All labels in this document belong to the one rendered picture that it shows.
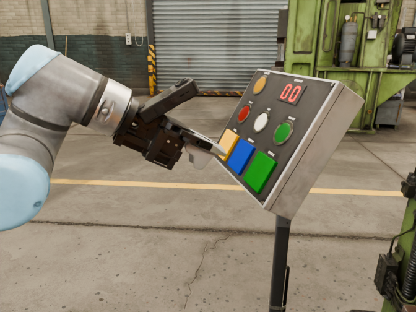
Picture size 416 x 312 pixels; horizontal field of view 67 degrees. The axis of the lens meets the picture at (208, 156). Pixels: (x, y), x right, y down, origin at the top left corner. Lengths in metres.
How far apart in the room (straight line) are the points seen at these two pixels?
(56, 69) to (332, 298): 1.72
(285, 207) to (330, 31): 4.41
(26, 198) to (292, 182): 0.45
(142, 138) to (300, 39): 4.59
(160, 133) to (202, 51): 7.60
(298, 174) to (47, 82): 0.46
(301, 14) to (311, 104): 4.46
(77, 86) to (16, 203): 0.20
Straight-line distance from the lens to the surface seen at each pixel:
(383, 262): 0.79
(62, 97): 0.52
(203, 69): 8.14
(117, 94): 0.53
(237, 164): 0.75
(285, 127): 0.67
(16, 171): 0.40
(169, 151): 0.56
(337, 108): 0.64
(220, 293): 1.84
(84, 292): 1.96
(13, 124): 0.55
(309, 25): 5.08
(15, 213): 0.42
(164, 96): 0.55
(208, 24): 8.12
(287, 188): 0.64
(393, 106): 5.65
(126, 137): 0.56
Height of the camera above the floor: 1.26
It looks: 20 degrees down
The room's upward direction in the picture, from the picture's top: straight up
